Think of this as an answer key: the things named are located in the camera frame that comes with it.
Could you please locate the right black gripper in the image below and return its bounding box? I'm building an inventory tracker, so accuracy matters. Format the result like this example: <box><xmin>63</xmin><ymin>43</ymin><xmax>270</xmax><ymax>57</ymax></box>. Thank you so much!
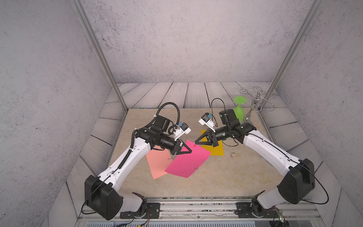
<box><xmin>195</xmin><ymin>126</ymin><xmax>231</xmax><ymax>148</ymax></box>

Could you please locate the magenta paper sheet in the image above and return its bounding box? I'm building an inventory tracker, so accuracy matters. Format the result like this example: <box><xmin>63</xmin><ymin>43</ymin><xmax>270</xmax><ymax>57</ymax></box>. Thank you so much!
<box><xmin>165</xmin><ymin>140</ymin><xmax>211</xmax><ymax>178</ymax></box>

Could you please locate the yellow paper sheet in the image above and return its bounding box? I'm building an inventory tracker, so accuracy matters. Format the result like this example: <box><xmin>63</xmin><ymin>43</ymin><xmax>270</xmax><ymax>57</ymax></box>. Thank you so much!
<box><xmin>202</xmin><ymin>141</ymin><xmax>224</xmax><ymax>156</ymax></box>

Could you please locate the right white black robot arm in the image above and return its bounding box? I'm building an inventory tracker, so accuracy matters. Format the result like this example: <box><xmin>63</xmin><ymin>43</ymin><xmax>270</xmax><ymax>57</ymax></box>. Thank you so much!
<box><xmin>195</xmin><ymin>108</ymin><xmax>320</xmax><ymax>217</ymax></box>

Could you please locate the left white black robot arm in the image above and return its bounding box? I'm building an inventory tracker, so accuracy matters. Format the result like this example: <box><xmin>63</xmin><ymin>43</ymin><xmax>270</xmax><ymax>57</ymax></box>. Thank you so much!
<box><xmin>83</xmin><ymin>102</ymin><xmax>192</xmax><ymax>220</ymax></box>

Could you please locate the salmon pink paper sheet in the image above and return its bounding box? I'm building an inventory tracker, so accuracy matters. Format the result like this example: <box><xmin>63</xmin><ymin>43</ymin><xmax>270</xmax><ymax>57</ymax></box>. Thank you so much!
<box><xmin>146</xmin><ymin>148</ymin><xmax>173</xmax><ymax>180</ymax></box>

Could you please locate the green plastic wine glass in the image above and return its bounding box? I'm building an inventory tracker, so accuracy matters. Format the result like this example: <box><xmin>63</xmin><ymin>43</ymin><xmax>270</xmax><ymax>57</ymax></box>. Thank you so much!
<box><xmin>234</xmin><ymin>96</ymin><xmax>247</xmax><ymax>123</ymax></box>

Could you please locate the chrome glass holder stand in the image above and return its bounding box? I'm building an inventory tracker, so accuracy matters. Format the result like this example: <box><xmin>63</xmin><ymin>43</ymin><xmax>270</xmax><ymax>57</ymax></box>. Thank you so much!
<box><xmin>240</xmin><ymin>86</ymin><xmax>276</xmax><ymax>122</ymax></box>

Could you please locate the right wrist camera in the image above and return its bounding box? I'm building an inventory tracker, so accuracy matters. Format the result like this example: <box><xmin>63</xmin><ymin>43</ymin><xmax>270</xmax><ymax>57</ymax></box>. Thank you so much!
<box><xmin>199</xmin><ymin>113</ymin><xmax>216</xmax><ymax>132</ymax></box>

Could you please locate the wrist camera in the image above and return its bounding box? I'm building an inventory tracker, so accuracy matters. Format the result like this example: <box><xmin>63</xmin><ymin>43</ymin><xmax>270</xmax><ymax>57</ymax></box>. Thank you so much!
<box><xmin>199</xmin><ymin>113</ymin><xmax>216</xmax><ymax>132</ymax></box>
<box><xmin>174</xmin><ymin>123</ymin><xmax>191</xmax><ymax>141</ymax></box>

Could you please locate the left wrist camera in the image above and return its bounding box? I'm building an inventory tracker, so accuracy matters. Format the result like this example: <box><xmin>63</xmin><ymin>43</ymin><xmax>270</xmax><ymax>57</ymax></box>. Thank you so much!
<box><xmin>174</xmin><ymin>123</ymin><xmax>191</xmax><ymax>141</ymax></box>

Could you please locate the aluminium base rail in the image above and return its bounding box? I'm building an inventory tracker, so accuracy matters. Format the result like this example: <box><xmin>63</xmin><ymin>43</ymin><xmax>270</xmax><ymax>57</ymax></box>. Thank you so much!
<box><xmin>76</xmin><ymin>197</ymin><xmax>325</xmax><ymax>227</ymax></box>

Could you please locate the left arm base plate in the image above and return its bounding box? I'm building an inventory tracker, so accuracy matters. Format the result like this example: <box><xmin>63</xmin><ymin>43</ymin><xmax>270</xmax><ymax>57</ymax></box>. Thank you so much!
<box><xmin>120</xmin><ymin>202</ymin><xmax>161</xmax><ymax>219</ymax></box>

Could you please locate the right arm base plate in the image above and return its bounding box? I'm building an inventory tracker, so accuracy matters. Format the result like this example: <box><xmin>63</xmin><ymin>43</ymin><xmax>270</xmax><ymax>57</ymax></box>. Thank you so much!
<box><xmin>234</xmin><ymin>202</ymin><xmax>279</xmax><ymax>218</ymax></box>

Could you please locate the right aluminium frame post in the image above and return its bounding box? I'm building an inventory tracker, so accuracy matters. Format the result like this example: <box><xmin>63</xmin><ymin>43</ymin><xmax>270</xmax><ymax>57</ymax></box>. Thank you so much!
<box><xmin>260</xmin><ymin>0</ymin><xmax>323</xmax><ymax>111</ymax></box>

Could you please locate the aluminium frame post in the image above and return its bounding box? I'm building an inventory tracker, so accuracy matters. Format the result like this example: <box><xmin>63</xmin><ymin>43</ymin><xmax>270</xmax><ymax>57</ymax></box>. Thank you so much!
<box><xmin>71</xmin><ymin>0</ymin><xmax>128</xmax><ymax>113</ymax></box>
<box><xmin>260</xmin><ymin>0</ymin><xmax>323</xmax><ymax>111</ymax></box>

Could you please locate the left aluminium frame post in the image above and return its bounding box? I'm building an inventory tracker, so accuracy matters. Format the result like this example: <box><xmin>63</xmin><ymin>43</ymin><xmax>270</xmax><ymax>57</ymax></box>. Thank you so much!
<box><xmin>71</xmin><ymin>0</ymin><xmax>128</xmax><ymax>113</ymax></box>

